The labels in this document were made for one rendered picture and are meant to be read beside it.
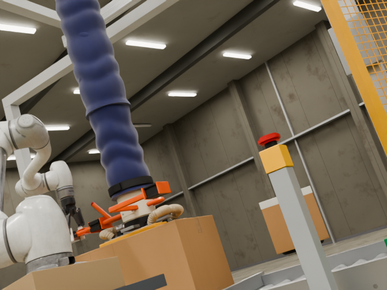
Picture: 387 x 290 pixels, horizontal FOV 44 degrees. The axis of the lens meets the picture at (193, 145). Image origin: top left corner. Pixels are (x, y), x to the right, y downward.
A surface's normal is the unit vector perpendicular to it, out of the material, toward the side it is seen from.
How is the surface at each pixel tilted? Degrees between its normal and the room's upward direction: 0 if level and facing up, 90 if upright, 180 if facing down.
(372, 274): 90
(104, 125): 78
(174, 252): 90
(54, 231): 87
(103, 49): 104
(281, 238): 90
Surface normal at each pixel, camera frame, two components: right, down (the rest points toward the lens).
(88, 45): 0.00, -0.33
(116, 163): -0.34, -0.38
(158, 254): -0.43, -0.08
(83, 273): 0.64, -0.37
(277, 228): -0.20, -0.17
